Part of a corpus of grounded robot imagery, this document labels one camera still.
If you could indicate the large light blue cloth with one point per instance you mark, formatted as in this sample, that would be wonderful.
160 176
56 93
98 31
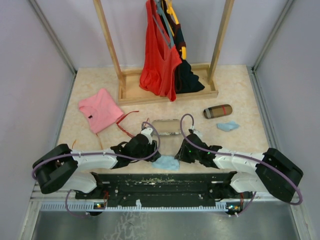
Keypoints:
167 163

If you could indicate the brown plaid glasses case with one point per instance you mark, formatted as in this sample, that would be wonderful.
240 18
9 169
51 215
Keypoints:
217 111

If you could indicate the red tank top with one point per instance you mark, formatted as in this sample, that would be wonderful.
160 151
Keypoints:
160 62

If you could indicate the map print glasses case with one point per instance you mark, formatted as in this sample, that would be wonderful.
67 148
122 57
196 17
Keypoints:
167 127

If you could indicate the grey clothes hanger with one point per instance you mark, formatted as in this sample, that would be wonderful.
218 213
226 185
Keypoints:
166 24

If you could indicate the yellow clothes hanger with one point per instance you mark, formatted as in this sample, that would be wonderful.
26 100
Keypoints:
175 28

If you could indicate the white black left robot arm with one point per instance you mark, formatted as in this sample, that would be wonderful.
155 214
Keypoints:
70 169

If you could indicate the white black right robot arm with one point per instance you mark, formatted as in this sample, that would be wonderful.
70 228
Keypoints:
269 172

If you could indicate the small light blue cloth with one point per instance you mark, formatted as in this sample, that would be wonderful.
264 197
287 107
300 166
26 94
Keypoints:
228 126

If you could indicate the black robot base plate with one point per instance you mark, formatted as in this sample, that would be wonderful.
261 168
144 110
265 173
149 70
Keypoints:
164 190

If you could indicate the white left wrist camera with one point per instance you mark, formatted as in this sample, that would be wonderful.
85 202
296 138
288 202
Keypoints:
148 133

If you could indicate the dark navy garment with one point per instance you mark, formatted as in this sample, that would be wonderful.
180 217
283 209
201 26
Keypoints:
185 80

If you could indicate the red sunglasses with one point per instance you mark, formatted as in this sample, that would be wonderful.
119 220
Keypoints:
129 124

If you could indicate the yellow sunglasses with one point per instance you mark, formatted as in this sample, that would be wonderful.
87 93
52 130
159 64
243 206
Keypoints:
99 141

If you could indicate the wooden clothes rack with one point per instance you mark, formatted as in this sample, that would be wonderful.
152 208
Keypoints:
129 91

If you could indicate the pink folded t-shirt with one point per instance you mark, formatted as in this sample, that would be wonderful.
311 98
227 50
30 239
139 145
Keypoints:
100 110

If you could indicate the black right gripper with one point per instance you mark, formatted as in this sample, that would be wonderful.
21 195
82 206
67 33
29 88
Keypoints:
181 155

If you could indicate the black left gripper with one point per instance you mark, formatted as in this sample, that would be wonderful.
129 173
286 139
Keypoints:
152 147

